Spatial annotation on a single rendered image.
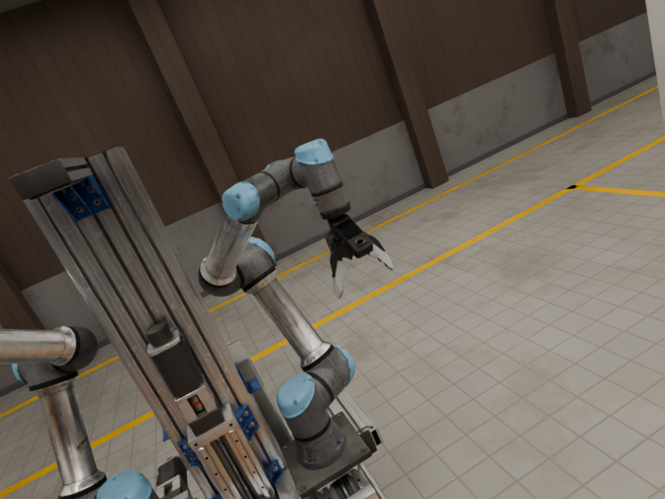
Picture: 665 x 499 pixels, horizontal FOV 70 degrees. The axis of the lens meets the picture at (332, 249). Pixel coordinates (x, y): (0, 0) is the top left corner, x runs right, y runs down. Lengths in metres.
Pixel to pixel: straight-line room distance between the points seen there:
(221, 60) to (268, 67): 0.62
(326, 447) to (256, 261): 0.55
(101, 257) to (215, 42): 5.56
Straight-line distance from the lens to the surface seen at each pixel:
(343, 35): 7.19
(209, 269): 1.25
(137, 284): 1.35
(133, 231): 1.32
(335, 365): 1.42
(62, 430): 1.48
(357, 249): 1.00
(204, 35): 6.73
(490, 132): 8.26
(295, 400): 1.34
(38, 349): 1.27
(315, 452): 1.42
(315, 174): 1.02
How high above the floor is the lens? 1.97
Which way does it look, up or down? 18 degrees down
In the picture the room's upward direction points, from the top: 22 degrees counter-clockwise
